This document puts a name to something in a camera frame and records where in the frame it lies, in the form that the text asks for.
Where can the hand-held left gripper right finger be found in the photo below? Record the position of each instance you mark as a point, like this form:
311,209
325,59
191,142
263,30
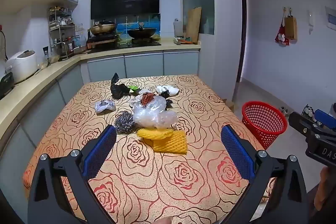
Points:
237,150

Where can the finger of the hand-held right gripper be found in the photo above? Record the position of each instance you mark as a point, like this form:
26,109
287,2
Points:
302,124
326,120

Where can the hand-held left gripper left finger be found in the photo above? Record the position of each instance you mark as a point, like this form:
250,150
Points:
101,150

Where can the steel wool scrubber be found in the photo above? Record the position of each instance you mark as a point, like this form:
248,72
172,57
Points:
124,121

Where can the red plastic basket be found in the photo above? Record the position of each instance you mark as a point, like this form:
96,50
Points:
262,121

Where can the clear plastic bag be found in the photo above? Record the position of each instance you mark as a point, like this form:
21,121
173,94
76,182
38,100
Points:
152,116

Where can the white tissue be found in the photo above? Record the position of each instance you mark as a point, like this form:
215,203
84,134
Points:
170,89

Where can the person's right hand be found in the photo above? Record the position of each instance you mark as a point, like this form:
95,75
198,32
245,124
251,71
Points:
323,187

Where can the group of shoes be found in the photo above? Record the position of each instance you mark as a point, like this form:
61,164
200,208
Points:
284,109

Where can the crumpled printed wrapper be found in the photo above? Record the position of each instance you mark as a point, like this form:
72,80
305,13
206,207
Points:
105,106

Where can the rose print tablecloth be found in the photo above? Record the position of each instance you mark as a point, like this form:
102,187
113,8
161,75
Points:
147,174

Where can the large black plastic bag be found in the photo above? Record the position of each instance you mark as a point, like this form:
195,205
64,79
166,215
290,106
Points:
119,90

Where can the brown wrapper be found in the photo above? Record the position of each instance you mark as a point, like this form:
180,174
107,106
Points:
147,99

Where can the green wrapper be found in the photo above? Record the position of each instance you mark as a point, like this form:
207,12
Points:
134,88

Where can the small black plastic bag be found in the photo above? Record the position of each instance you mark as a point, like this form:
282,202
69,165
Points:
166,94

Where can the red hanging ornament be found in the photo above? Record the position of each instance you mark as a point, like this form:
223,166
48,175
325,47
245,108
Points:
281,36

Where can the kitchen counter cabinets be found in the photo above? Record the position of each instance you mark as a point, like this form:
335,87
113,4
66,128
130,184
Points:
144,64

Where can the brown paper bag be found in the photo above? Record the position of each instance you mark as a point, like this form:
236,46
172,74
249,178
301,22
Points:
290,27

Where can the white intercom phone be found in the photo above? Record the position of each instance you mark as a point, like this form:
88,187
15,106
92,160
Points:
310,20

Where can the pepper grinder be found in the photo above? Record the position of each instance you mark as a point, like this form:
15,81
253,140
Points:
46,54

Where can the dark wooden door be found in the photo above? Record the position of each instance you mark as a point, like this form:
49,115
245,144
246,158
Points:
242,29

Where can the gas stove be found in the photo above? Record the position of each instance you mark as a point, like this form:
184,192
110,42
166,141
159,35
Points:
139,43

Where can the white rice cooker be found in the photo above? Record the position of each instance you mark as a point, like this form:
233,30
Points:
21,66

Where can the orange plastic tray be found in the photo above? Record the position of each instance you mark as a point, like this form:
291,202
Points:
183,41

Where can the golden pan with lid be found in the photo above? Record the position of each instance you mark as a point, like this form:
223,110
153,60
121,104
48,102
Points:
103,28

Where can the black wok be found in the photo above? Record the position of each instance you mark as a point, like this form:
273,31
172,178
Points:
141,33

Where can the metal spice rack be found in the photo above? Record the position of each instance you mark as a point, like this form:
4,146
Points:
61,27

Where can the wooden cutting board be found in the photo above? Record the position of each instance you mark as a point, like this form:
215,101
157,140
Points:
193,24

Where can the white plastic bottle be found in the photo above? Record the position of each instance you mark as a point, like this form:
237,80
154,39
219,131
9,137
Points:
178,28

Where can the wall electric panel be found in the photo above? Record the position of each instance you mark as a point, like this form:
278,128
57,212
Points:
331,16

